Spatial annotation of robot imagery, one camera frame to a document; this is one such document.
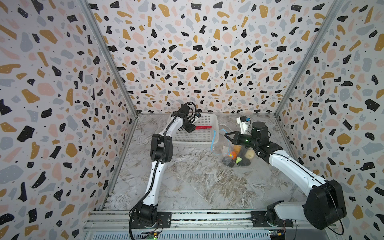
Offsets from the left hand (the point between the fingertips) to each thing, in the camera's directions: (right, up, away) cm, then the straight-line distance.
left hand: (192, 124), depth 109 cm
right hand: (+18, -5, -32) cm, 37 cm away
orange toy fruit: (+27, -19, -15) cm, 36 cm away
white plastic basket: (+10, -7, 0) cm, 12 cm away
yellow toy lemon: (+30, -16, -13) cm, 36 cm away
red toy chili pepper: (+5, -3, +3) cm, 7 cm away
